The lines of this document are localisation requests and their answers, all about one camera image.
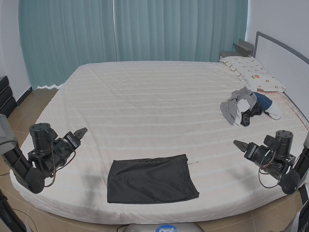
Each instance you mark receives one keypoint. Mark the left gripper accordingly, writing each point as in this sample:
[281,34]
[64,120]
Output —
[65,148]

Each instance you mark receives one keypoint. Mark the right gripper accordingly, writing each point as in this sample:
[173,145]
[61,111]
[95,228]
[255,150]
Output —
[257,153]

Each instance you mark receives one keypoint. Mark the black T-shirt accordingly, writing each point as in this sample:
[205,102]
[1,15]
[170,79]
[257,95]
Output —
[149,180]

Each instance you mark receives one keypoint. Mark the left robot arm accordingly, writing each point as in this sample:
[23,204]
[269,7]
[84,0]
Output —
[19,168]

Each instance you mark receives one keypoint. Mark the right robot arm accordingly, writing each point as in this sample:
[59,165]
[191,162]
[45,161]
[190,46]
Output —
[298,173]

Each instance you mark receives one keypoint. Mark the pile of clothes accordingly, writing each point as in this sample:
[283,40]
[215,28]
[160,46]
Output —
[231,107]

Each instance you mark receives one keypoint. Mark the bed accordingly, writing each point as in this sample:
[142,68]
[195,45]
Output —
[144,100]

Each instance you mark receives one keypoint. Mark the white printed pillow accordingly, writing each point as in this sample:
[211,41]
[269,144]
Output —
[253,72]

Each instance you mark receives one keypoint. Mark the black chest of drawers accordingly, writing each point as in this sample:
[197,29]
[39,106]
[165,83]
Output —
[7,95]

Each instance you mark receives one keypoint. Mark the grey bedside table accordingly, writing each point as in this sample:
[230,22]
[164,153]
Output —
[241,48]

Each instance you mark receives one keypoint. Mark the blue-green curtain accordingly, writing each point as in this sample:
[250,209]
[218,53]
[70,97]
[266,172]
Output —
[181,20]
[67,32]

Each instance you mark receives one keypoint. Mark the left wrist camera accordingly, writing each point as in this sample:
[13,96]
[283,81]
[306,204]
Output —
[42,136]

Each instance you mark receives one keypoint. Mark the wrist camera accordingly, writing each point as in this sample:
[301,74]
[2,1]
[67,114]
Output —
[42,136]
[281,144]

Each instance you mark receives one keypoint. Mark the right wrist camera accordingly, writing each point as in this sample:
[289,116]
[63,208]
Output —
[281,144]

